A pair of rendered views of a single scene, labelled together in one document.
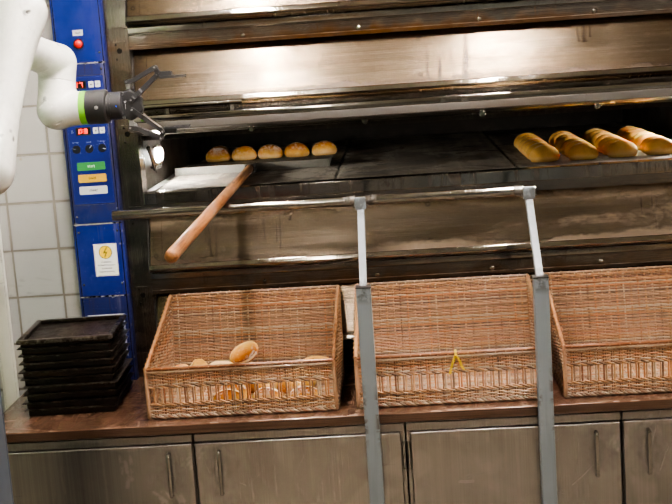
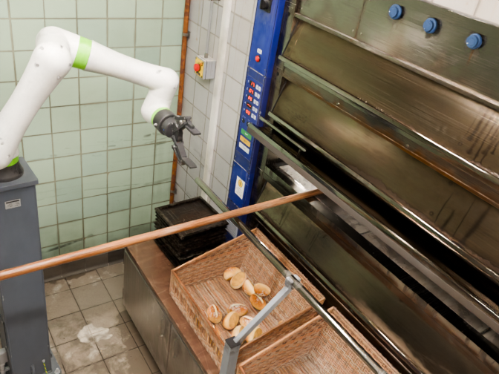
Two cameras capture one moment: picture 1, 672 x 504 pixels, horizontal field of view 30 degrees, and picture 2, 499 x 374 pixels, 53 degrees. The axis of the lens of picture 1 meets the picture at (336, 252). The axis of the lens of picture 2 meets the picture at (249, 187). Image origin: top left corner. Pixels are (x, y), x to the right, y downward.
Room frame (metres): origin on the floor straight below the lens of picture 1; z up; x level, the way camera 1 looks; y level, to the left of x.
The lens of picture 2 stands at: (2.51, -0.96, 2.34)
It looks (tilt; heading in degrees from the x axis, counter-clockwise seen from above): 31 degrees down; 48
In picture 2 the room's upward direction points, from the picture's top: 10 degrees clockwise
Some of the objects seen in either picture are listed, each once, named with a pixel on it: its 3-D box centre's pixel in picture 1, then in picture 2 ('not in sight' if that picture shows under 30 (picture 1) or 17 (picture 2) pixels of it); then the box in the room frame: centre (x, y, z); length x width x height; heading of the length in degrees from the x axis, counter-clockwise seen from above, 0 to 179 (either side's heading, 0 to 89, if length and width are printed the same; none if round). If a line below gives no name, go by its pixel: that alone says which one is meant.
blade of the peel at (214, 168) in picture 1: (256, 162); not in sight; (4.61, 0.27, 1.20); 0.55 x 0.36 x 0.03; 88
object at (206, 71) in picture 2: not in sight; (204, 67); (3.97, 1.20, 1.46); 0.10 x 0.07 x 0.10; 87
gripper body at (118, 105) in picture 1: (126, 105); (174, 130); (3.42, 0.54, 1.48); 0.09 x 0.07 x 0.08; 87
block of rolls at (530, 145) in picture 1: (589, 142); not in sight; (4.34, -0.90, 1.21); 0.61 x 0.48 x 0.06; 177
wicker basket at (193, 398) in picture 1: (248, 348); (243, 294); (3.69, 0.28, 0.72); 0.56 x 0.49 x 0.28; 87
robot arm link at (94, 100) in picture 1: (99, 106); (167, 122); (3.43, 0.61, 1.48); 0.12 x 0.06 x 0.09; 177
